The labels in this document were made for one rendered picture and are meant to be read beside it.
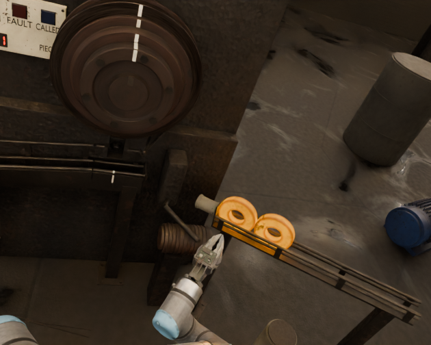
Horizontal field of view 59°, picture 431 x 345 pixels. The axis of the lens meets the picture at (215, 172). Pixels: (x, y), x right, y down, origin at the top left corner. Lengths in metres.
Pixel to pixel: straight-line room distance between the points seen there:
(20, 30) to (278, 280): 1.78
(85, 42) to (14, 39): 0.29
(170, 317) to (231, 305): 0.94
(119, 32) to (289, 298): 1.68
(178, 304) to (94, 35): 0.82
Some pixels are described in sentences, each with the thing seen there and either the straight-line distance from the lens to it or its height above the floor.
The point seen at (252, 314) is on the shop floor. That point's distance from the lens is 2.13.
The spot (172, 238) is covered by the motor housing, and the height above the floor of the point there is 0.52.
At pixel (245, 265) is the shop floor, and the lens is 2.29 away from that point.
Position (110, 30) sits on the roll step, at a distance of 1.17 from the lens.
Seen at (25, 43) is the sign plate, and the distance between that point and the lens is 1.41.
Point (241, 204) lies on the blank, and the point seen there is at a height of 0.78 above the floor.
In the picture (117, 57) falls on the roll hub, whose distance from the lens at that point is 1.14.
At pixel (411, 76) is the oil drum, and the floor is 0.85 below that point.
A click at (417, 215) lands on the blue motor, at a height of 0.33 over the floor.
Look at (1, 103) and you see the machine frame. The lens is 1.53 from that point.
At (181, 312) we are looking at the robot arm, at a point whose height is 0.68.
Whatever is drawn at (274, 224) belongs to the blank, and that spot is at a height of 0.77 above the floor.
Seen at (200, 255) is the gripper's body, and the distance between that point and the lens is 1.26.
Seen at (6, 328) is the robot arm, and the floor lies 0.84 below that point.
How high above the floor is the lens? 1.72
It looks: 38 degrees down
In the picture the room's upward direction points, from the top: 21 degrees clockwise
